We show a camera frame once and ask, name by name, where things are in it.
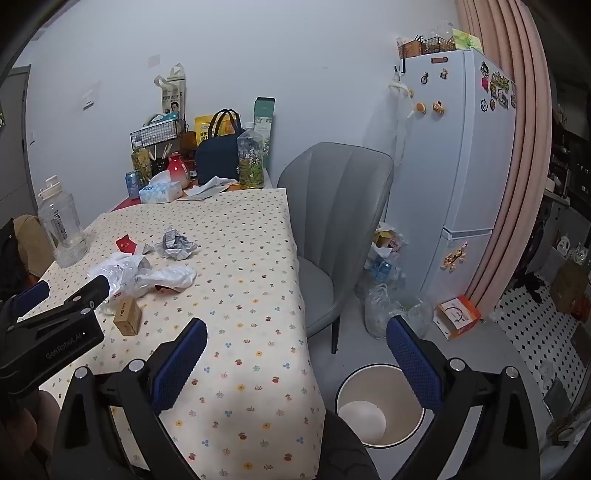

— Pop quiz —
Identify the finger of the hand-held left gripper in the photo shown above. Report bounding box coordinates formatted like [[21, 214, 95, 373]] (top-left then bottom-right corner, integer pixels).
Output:
[[13, 280, 51, 320], [55, 274, 112, 321]]

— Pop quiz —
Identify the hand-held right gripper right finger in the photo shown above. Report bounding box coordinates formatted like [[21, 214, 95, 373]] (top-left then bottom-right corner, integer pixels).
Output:
[[385, 315, 541, 480]]

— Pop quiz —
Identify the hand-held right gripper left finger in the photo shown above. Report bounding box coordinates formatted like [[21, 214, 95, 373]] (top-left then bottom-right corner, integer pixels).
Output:
[[52, 318, 208, 480]]

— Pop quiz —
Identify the white plastic bag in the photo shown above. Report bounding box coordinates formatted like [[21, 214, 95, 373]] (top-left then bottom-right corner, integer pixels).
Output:
[[88, 251, 198, 315]]

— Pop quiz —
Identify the person's left hand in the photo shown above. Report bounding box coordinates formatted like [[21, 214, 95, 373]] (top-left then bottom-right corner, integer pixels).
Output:
[[0, 392, 62, 467]]

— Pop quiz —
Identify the small brown cardboard box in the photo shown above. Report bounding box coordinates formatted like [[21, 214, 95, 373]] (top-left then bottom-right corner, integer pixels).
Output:
[[113, 298, 143, 336]]

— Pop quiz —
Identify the crumpled clear plastic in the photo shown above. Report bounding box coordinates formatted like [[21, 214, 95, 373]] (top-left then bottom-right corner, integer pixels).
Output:
[[406, 300, 435, 335]]

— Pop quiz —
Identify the tan chair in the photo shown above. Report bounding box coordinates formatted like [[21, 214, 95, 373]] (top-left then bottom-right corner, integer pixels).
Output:
[[13, 215, 61, 278]]

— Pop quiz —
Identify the clear plastic bag with greens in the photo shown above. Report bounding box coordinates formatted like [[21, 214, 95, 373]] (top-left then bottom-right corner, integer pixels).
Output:
[[365, 284, 408, 340]]

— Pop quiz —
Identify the large clear water jug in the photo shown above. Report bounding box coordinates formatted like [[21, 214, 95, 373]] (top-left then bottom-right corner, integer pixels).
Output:
[[37, 175, 90, 268]]

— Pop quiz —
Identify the orange white box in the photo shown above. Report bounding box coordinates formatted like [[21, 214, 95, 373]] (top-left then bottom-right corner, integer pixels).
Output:
[[434, 295, 482, 341]]

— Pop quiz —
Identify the crumpled printed paper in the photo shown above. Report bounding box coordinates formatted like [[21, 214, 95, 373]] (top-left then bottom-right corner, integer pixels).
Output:
[[154, 226, 200, 261]]

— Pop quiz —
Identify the blue bottle pack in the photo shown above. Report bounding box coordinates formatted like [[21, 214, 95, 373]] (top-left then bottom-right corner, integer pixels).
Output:
[[367, 256, 402, 284]]

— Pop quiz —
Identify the golden dragon fridge magnet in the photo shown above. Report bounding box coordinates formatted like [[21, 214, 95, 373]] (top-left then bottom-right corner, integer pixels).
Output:
[[441, 242, 471, 271]]

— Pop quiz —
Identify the blue white tissue pack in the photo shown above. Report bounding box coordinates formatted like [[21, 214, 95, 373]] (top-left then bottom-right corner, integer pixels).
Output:
[[139, 170, 185, 205]]

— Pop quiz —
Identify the heap of packaging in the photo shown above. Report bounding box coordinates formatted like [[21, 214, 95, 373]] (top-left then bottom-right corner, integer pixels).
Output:
[[372, 222, 409, 259]]

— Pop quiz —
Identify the black chopstick holder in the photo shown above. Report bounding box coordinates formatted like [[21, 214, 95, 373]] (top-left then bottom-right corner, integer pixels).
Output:
[[150, 143, 172, 175]]

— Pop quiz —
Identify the red white vase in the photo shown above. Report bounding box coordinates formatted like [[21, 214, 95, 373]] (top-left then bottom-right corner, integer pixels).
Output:
[[167, 154, 191, 189]]

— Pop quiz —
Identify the grey door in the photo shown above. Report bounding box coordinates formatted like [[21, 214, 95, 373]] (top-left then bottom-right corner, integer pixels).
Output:
[[0, 65, 33, 217]]

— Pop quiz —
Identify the grey upholstered chair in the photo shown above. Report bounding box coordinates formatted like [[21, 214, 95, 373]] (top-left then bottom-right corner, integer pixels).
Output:
[[276, 142, 394, 355]]

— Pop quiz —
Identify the navy lunch bag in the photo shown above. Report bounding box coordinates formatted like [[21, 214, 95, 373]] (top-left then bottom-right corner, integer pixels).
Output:
[[194, 109, 247, 183]]

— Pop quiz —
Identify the yellow snack bag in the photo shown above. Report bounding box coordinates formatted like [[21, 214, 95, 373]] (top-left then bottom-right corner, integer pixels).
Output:
[[194, 114, 241, 144]]

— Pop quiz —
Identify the clear bottle with yellow contents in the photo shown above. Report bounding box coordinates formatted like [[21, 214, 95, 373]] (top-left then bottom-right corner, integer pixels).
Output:
[[237, 122, 266, 189]]

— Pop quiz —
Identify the printed paper bag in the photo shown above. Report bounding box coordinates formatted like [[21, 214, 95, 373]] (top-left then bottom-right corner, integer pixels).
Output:
[[154, 65, 188, 123]]

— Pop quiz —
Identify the white fridge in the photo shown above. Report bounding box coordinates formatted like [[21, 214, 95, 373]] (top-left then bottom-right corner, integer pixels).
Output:
[[385, 48, 518, 305]]

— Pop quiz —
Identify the tall green box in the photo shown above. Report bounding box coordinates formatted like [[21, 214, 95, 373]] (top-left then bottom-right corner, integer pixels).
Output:
[[253, 97, 276, 169]]

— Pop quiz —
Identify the white hanging bag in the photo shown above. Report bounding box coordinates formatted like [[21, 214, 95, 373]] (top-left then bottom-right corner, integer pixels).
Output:
[[388, 65, 414, 162]]

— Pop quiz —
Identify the dark storage shelf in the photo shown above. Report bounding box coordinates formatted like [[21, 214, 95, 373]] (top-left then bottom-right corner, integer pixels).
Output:
[[545, 78, 591, 208]]

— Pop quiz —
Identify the cluster of fridge magnets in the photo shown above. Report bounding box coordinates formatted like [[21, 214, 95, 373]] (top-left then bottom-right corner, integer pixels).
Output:
[[478, 61, 518, 112]]

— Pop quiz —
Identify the green patterned box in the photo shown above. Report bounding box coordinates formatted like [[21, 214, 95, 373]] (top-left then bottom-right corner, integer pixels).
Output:
[[452, 28, 485, 54]]

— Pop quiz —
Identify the black wire basket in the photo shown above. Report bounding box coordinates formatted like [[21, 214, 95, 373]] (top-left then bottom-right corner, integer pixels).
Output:
[[130, 121, 182, 149]]

